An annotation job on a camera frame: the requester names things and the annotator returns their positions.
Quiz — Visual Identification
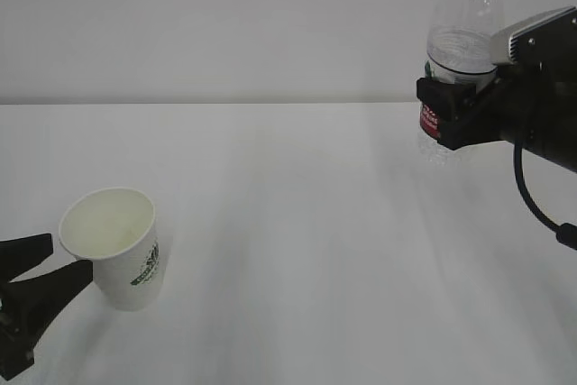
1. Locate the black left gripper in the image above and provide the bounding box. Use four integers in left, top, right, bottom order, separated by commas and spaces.
0, 234, 93, 376

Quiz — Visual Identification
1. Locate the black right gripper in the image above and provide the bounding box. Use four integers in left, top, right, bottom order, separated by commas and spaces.
417, 52, 576, 151

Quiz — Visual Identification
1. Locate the clear plastic water bottle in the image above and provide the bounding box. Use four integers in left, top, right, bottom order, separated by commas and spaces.
416, 0, 505, 169

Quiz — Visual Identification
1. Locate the white paper coffee cup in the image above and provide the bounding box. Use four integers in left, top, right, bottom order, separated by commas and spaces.
59, 187, 162, 312

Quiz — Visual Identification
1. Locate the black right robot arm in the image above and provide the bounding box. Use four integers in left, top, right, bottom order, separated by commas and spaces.
417, 14, 576, 170

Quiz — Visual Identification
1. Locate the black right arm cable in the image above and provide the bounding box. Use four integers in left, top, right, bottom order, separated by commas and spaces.
512, 141, 577, 251

